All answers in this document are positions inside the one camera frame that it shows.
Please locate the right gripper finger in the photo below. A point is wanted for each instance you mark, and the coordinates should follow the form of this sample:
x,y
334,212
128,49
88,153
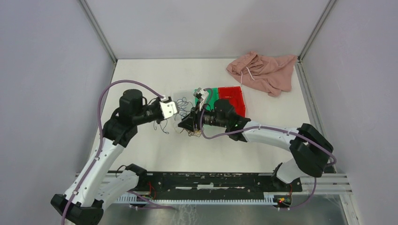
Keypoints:
x,y
189,119
187,124

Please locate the white cable duct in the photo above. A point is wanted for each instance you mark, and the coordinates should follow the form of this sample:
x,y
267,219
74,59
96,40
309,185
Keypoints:
x,y
133,199

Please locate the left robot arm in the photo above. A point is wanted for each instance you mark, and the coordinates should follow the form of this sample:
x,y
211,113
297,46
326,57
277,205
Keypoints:
x,y
85,201

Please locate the red plastic bin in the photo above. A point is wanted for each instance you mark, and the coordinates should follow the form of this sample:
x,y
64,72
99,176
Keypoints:
x,y
235,97

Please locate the clear plastic bin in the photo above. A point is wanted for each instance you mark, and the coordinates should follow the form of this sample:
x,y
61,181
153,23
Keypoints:
x,y
185,102

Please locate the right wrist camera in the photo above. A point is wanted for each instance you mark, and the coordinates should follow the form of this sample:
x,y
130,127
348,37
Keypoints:
x,y
203,96

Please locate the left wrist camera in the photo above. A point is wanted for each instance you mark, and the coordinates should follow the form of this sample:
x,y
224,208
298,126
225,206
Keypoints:
x,y
168,107

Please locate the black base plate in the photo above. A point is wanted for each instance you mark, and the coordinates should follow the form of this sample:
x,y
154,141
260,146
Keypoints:
x,y
212,186

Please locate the pink cloth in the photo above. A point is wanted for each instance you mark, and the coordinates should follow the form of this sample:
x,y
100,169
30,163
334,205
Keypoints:
x,y
271,75

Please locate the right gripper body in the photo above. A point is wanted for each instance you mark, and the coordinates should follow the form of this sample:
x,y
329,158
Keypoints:
x,y
198,113

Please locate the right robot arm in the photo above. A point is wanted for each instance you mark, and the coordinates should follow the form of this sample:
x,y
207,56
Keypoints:
x,y
311,151

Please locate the aluminium frame rail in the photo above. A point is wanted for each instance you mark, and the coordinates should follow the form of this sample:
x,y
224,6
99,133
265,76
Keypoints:
x,y
328,184

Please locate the green plastic bin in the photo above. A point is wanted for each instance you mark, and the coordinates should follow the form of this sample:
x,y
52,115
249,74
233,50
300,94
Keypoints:
x,y
210,104

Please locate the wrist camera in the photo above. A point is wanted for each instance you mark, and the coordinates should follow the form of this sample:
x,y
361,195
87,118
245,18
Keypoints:
x,y
203,96
168,107

